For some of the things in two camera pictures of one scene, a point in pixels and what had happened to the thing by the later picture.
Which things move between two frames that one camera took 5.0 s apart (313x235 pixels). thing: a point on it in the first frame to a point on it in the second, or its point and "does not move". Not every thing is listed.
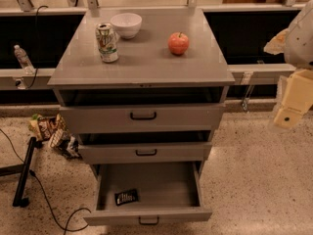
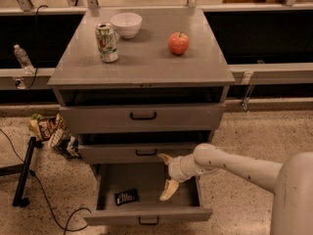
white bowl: (126, 23) does not move
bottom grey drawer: (148, 192) does not move
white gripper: (300, 42) to (175, 168)
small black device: (122, 198) does not move
